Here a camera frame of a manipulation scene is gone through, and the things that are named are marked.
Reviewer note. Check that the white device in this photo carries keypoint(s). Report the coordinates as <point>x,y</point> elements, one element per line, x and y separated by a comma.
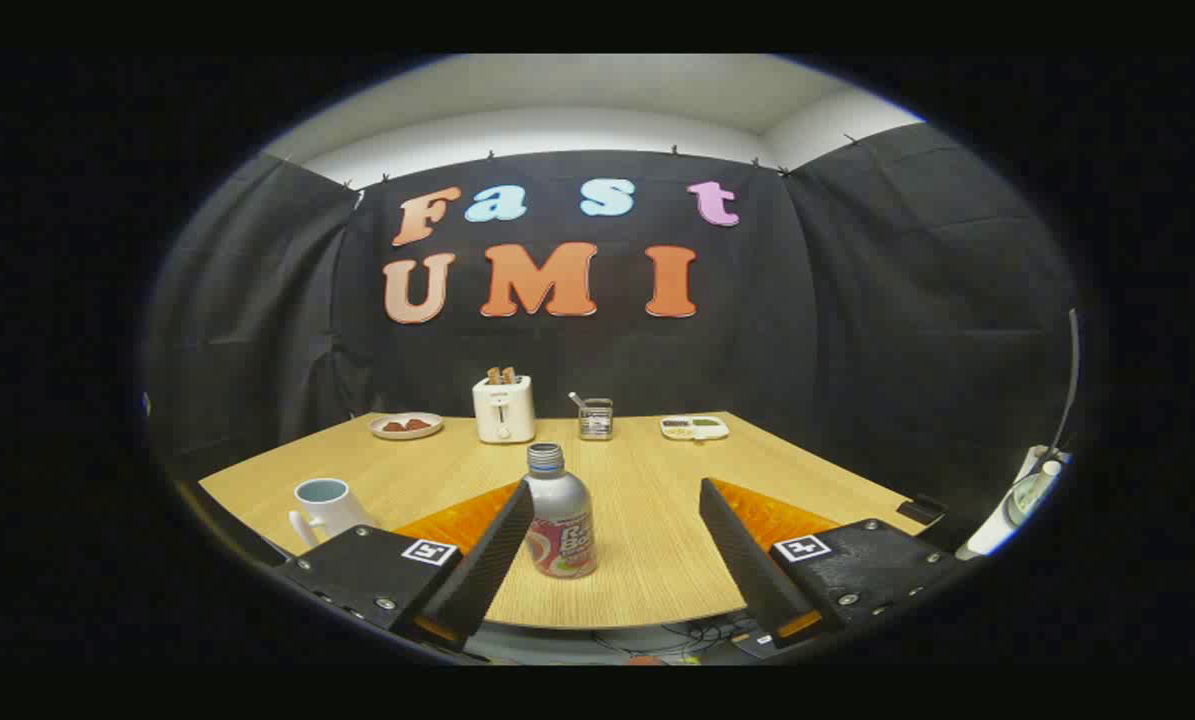
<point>1017,505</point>

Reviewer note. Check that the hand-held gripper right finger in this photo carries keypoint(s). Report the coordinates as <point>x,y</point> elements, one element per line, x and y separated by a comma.
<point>747,570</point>

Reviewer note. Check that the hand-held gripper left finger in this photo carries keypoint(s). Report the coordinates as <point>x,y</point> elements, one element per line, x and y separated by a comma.
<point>487,565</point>

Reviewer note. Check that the wooden table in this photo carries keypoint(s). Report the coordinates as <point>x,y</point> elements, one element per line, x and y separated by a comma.
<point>637,520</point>

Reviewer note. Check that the white round plate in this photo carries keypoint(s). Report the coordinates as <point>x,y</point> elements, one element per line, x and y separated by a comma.
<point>405,433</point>

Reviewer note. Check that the small black object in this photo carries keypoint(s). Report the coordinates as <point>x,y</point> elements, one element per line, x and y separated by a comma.
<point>922,510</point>

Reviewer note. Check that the silver juice bottle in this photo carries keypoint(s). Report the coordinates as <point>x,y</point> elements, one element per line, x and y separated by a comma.
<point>557,505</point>

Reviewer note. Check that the white toaster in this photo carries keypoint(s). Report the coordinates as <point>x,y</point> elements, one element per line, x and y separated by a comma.
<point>503,412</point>

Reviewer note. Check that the white divided tray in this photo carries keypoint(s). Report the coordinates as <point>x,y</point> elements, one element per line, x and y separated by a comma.
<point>694,428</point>

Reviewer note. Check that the white cup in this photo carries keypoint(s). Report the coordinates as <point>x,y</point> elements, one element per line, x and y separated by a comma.
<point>332,510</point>

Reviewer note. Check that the toast slices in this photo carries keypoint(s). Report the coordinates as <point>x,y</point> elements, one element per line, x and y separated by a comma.
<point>501,375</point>

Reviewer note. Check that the black backdrop cloth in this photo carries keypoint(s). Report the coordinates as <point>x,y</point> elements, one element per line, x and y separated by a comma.
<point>857,330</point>

